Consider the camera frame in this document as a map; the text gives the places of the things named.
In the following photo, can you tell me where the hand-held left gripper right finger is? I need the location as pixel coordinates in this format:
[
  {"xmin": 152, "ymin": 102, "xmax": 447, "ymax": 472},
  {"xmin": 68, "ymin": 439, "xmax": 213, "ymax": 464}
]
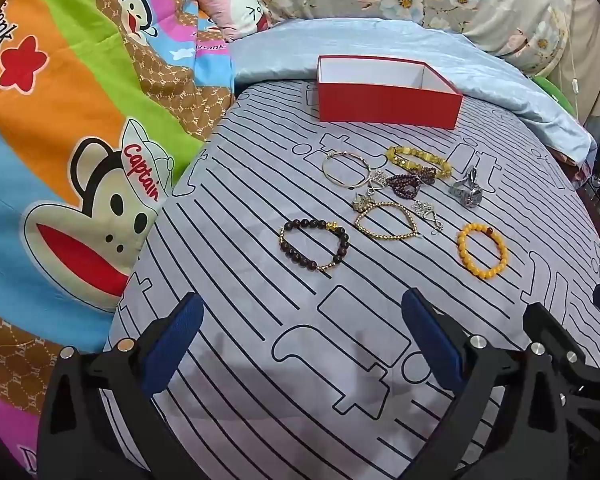
[{"xmin": 401, "ymin": 289, "xmax": 572, "ymax": 480}]

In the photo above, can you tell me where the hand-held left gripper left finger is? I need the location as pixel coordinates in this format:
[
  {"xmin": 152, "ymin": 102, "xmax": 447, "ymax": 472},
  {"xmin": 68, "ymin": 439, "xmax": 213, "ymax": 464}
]
[{"xmin": 36, "ymin": 291, "xmax": 206, "ymax": 480}]

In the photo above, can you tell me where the orange bead bracelet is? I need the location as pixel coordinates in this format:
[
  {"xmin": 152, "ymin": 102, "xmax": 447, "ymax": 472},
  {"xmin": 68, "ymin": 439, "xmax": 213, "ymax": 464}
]
[{"xmin": 456, "ymin": 222, "xmax": 510, "ymax": 279}]

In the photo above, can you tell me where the silver charm chain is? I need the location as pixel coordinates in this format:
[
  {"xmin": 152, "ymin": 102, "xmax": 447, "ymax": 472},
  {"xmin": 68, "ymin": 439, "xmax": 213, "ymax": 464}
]
[{"xmin": 369, "ymin": 169, "xmax": 447, "ymax": 237}]

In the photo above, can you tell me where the small gold bead bracelet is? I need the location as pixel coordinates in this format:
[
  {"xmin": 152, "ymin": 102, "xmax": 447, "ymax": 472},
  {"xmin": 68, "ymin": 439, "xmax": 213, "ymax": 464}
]
[{"xmin": 354, "ymin": 201, "xmax": 424, "ymax": 241}]

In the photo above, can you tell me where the dark brown bead bracelet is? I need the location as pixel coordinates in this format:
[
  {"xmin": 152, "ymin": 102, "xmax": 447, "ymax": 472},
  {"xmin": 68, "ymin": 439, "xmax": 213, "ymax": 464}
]
[{"xmin": 278, "ymin": 217, "xmax": 351, "ymax": 272}]

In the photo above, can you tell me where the silver metal ring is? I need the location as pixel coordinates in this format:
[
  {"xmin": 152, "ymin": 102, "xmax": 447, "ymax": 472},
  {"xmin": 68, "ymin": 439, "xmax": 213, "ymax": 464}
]
[{"xmin": 448, "ymin": 165, "xmax": 484, "ymax": 207}]

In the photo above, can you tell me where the silver ornate ring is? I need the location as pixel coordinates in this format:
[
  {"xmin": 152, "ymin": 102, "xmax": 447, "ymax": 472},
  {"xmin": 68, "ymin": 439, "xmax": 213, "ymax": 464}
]
[{"xmin": 350, "ymin": 190, "xmax": 377, "ymax": 214}]

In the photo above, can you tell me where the dark purple bead bracelet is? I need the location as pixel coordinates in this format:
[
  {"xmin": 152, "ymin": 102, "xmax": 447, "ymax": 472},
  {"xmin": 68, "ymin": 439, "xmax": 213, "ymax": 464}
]
[{"xmin": 384, "ymin": 167, "xmax": 437, "ymax": 199}]

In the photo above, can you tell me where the yellow chunky bead bracelet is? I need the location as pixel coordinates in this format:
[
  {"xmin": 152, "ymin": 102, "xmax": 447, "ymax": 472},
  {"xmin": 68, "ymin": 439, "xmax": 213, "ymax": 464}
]
[{"xmin": 385, "ymin": 145, "xmax": 453, "ymax": 180}]

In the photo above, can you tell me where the thin gold bangle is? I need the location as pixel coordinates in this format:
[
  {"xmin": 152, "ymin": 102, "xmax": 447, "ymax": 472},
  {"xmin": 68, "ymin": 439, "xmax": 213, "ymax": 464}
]
[{"xmin": 322, "ymin": 151, "xmax": 372, "ymax": 190}]

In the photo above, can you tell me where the red cardboard box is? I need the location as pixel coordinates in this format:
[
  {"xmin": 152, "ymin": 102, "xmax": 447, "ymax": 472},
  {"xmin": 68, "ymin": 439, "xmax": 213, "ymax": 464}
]
[{"xmin": 316, "ymin": 54, "xmax": 464, "ymax": 132}]

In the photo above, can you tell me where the grey striped bed sheet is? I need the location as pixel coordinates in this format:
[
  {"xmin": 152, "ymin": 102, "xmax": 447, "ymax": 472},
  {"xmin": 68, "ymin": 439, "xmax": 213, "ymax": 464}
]
[{"xmin": 101, "ymin": 77, "xmax": 600, "ymax": 480}]

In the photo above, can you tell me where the green plastic object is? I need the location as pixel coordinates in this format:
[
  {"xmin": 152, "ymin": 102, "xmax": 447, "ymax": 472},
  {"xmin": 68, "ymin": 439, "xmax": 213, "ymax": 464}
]
[{"xmin": 532, "ymin": 74, "xmax": 579, "ymax": 117}]

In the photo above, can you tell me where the beige cloth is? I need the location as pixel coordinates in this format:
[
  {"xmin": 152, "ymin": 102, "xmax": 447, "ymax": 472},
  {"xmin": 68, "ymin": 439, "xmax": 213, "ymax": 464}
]
[{"xmin": 562, "ymin": 0, "xmax": 600, "ymax": 121}]

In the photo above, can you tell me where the colourful cartoon monkey blanket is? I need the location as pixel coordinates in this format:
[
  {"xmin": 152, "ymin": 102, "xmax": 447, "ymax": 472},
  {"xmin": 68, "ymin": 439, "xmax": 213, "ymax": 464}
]
[{"xmin": 0, "ymin": 0, "xmax": 239, "ymax": 480}]

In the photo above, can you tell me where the light blue blanket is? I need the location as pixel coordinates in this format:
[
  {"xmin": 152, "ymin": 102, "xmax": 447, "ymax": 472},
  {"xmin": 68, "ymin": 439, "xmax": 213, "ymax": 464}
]
[{"xmin": 228, "ymin": 17, "xmax": 597, "ymax": 164}]

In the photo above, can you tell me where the pink rabbit pillow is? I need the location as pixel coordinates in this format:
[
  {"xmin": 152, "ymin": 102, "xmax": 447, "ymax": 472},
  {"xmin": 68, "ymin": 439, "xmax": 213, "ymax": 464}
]
[{"xmin": 190, "ymin": 0, "xmax": 274, "ymax": 44}]

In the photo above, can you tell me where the white cable with switch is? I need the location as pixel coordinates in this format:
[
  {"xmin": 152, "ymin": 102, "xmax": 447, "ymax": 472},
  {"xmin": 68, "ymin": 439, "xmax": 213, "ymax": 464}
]
[{"xmin": 559, "ymin": 7, "xmax": 582, "ymax": 97}]

